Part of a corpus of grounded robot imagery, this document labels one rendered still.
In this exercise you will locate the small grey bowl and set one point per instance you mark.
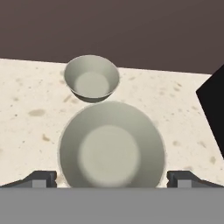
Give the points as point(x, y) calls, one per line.
point(92, 80)

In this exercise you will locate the large grey bowl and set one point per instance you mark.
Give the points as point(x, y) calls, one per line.
point(112, 148)

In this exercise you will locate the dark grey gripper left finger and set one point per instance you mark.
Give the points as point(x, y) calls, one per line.
point(40, 178)

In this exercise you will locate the black appliance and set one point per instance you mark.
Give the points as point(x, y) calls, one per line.
point(214, 109)

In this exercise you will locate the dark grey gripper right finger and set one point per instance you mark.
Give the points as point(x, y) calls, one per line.
point(182, 178)

